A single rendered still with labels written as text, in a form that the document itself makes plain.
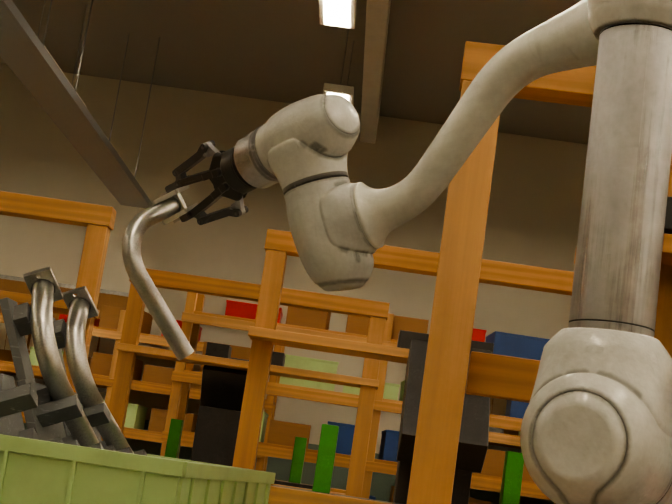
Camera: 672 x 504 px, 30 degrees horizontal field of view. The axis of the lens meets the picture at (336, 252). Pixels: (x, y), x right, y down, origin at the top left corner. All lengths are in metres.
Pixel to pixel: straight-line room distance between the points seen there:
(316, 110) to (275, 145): 0.09
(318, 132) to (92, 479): 0.65
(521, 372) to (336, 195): 1.02
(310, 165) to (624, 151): 0.52
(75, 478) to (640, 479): 0.62
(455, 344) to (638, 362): 1.22
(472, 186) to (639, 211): 1.23
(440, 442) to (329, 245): 0.90
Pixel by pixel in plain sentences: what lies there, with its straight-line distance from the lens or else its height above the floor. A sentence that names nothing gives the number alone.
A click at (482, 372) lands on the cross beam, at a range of 2.73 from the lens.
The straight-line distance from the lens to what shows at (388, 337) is 9.22.
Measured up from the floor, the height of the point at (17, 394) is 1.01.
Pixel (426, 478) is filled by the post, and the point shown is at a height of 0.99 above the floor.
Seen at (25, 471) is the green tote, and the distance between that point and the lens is 1.47.
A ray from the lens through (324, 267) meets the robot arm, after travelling 1.82.
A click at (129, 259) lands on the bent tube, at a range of 2.05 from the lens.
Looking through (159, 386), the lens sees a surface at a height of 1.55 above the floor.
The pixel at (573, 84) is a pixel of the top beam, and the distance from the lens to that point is 2.78.
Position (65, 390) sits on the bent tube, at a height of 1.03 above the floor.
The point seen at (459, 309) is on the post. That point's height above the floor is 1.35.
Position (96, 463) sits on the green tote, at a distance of 1.44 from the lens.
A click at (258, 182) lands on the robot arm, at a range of 1.94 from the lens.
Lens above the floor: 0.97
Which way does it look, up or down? 10 degrees up
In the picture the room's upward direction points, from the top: 8 degrees clockwise
